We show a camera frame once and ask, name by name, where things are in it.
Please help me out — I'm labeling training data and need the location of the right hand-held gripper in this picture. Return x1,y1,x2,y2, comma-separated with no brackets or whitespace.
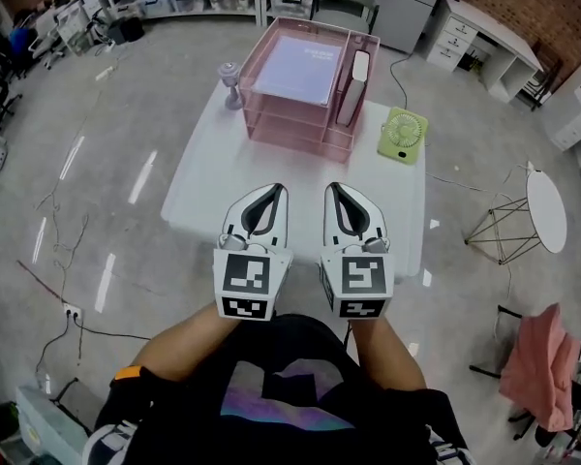
319,181,396,320

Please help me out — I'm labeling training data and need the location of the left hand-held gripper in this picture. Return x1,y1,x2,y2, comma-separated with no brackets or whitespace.
212,182,294,323

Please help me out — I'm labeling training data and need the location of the pink mesh desk organizer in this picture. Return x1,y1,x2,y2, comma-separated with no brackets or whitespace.
237,15,382,165

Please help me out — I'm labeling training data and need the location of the lavender notebook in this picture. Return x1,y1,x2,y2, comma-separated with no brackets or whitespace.
254,35,345,108

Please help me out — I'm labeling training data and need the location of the person's right forearm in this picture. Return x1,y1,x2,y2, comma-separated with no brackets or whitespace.
344,313,428,391

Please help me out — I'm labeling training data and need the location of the person's left forearm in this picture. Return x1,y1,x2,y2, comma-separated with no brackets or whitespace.
130,301,243,382

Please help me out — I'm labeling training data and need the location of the green desk fan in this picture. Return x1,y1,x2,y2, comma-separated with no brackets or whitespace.
377,107,430,167

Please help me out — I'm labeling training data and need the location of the white desk with drawers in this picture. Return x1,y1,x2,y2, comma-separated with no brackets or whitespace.
424,0,546,105

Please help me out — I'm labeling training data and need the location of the white book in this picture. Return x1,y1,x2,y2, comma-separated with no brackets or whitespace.
335,49,372,127

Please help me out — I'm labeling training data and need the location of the person's black printed shirt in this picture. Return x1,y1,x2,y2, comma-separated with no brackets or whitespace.
94,313,469,465

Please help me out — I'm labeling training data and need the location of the round white side table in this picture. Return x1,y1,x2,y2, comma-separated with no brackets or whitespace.
463,161,569,266

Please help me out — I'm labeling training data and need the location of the white metal cabinet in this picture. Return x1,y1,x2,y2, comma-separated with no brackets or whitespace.
371,0,452,55

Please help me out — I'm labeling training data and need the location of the pink cloth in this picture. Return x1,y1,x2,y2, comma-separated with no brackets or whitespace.
498,302,581,433

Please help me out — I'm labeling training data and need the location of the white cube shelf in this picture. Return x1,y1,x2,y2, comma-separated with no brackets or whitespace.
549,63,581,165

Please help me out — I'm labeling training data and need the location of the person's right shoe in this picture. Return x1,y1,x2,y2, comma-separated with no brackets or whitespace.
425,426,472,465

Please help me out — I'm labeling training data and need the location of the person's shoe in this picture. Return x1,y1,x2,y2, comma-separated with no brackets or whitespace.
425,426,472,465
81,418,138,465

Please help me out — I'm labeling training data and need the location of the white rolling cart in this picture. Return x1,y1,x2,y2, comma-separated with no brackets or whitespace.
52,0,104,57

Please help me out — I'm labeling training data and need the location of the person's left shoe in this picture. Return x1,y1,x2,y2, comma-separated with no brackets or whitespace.
81,418,138,465

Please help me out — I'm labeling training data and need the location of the pale blue box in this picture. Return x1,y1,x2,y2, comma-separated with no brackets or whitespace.
15,384,92,465

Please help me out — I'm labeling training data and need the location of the black power cable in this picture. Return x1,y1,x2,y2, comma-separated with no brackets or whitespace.
389,51,413,111

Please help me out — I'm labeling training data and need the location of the black frame chair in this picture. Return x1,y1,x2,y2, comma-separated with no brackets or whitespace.
468,302,581,448

